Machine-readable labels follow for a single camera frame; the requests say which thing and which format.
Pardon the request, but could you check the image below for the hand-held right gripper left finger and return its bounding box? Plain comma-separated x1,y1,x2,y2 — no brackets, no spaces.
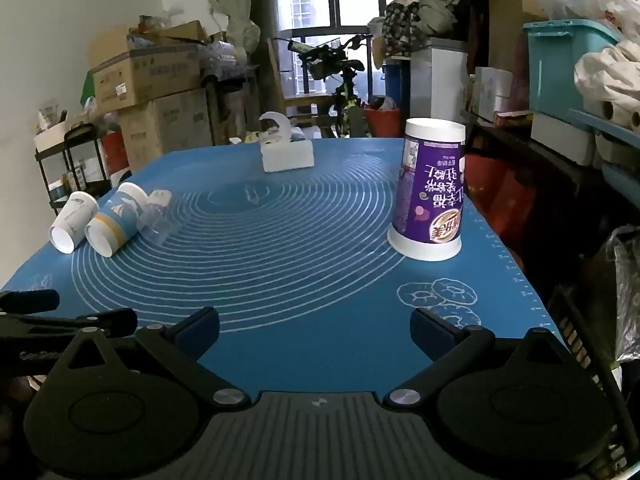
47,306,252,407

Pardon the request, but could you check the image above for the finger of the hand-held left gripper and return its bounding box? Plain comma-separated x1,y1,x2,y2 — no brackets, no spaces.
0,308,139,339
0,288,61,313

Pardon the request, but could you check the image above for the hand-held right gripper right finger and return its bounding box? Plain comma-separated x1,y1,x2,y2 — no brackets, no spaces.
382,306,573,407

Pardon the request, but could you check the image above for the purple label cup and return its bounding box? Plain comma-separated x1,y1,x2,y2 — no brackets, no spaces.
387,117,468,263

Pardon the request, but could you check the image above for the white paper cup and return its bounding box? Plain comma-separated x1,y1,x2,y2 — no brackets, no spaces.
48,190,100,255

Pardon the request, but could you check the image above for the blue and yellow paper cup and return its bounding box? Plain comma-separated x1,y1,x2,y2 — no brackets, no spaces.
83,181,148,258

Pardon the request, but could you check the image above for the clear plastic cup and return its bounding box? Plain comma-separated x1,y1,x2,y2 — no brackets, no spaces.
137,188,174,247

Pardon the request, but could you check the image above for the blue silicone mat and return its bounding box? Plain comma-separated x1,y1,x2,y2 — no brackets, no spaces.
0,136,569,411

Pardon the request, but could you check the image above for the red bag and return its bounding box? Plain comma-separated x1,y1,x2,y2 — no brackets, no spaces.
464,154,537,257

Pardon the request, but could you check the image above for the black plastic crate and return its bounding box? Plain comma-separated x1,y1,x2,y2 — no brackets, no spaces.
546,284,640,480

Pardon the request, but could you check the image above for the silver foil bag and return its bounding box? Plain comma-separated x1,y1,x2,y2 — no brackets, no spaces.
606,225,640,367

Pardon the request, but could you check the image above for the large cardboard box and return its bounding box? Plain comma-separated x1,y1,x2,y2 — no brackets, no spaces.
119,87,214,172

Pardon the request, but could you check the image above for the red bucket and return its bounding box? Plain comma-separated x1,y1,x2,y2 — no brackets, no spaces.
363,104,404,139

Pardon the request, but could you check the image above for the white foam box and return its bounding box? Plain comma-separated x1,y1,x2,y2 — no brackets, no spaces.
529,109,599,167

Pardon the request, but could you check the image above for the wide cardboard box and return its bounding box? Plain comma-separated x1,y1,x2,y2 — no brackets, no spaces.
92,42,204,112

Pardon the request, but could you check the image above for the small white carton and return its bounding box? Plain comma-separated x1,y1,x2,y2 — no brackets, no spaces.
474,66,516,114

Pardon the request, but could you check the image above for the white cabinet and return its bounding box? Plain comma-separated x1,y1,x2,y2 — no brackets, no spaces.
409,37,471,124

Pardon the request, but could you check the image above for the teal storage bin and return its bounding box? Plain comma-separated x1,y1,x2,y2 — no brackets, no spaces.
522,18,627,124

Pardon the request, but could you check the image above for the open cardboard box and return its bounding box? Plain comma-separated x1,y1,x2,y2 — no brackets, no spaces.
89,19,209,68

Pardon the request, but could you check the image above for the floral cloth bag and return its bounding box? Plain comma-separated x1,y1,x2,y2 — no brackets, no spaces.
383,0,426,59

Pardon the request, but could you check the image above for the white plastic bag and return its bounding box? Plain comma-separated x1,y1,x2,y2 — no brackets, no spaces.
573,39,640,117

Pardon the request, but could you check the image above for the tall cardboard box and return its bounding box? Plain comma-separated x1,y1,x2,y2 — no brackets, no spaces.
487,0,532,75

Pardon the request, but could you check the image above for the black wire cart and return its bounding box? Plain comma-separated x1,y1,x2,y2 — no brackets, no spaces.
33,121,114,217

